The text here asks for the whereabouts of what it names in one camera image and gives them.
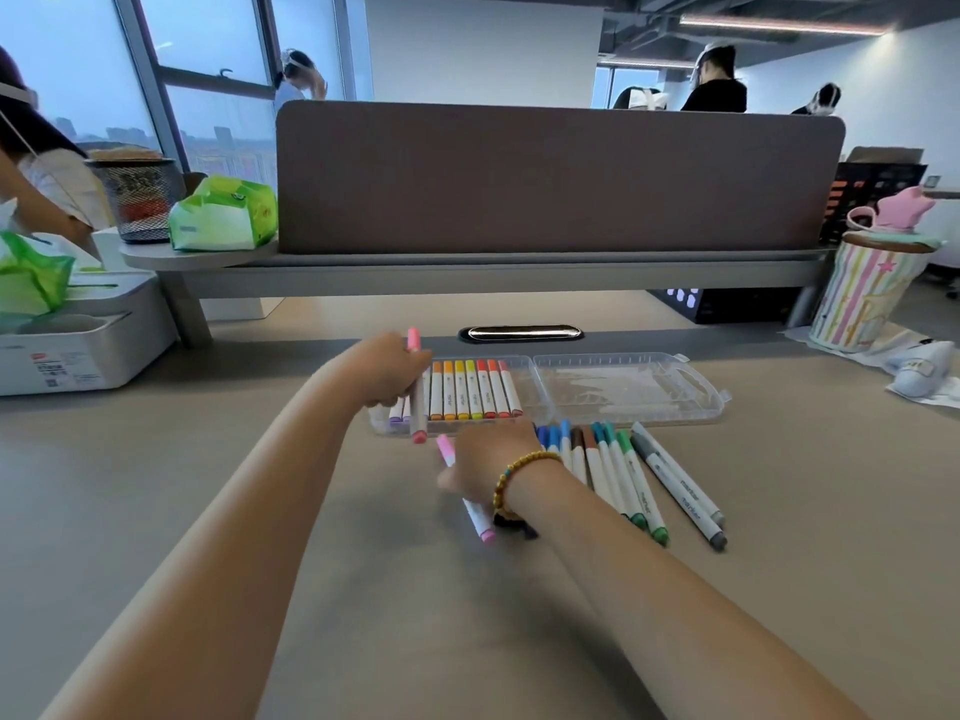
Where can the striped tumbler pink lid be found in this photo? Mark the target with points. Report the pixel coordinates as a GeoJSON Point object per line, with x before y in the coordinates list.
{"type": "Point", "coordinates": [862, 299]}

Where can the black mesh pen holder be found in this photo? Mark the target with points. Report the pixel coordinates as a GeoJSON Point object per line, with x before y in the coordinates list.
{"type": "Point", "coordinates": [142, 194]}

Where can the person's right hand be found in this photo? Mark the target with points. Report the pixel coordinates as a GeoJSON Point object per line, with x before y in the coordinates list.
{"type": "Point", "coordinates": [487, 457]}

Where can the white tissue paper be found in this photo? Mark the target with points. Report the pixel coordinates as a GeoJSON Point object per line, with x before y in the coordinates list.
{"type": "Point", "coordinates": [941, 401]}

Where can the group of warm-coloured white markers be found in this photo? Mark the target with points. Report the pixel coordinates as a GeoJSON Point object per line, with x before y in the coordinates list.
{"type": "Point", "coordinates": [457, 389]}

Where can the person's left hand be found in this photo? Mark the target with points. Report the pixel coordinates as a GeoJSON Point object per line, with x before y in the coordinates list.
{"type": "Point", "coordinates": [382, 367]}

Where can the grey desk riser shelf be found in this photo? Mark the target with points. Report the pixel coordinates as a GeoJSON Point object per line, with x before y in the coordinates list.
{"type": "Point", "coordinates": [487, 277]}

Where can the dark window frame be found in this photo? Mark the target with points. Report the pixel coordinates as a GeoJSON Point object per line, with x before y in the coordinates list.
{"type": "Point", "coordinates": [217, 78]}

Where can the pink-ended white marker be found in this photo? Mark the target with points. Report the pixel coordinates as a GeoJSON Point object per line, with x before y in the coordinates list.
{"type": "Point", "coordinates": [476, 521]}
{"type": "Point", "coordinates": [414, 344]}

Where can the crumpled green tissue pack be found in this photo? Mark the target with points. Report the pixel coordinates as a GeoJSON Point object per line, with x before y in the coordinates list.
{"type": "Point", "coordinates": [26, 281]}

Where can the small white box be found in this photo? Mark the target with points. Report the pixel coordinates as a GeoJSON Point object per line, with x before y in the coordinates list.
{"type": "Point", "coordinates": [109, 251]}

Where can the black smartphone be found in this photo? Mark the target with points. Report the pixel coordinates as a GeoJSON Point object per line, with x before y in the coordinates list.
{"type": "Point", "coordinates": [521, 334]}

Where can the linear ceiling light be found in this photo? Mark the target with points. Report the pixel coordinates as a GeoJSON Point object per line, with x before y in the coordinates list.
{"type": "Point", "coordinates": [780, 24]}
{"type": "Point", "coordinates": [645, 64]}

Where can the group of cool-coloured white markers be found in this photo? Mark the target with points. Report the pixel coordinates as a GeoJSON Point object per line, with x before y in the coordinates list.
{"type": "Point", "coordinates": [679, 491]}

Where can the white desk organizer box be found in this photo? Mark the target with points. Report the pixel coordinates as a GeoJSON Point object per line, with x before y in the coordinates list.
{"type": "Point", "coordinates": [97, 352]}

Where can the person's left forearm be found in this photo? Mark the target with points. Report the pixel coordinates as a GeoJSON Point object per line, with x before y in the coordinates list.
{"type": "Point", "coordinates": [210, 577]}

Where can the white plush toy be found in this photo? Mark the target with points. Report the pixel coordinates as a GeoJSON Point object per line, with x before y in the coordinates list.
{"type": "Point", "coordinates": [919, 371]}

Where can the clear plastic marker case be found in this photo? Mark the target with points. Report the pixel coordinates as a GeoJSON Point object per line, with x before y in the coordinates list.
{"type": "Point", "coordinates": [622, 389]}

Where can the brown fabric desk divider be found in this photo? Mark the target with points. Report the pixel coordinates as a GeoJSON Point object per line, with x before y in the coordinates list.
{"type": "Point", "coordinates": [555, 179]}

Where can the person's right forearm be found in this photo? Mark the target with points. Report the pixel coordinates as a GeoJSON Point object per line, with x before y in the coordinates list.
{"type": "Point", "coordinates": [675, 629]}

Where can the black plastic file rack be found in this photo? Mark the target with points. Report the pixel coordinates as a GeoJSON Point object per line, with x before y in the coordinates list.
{"type": "Point", "coordinates": [862, 191]}

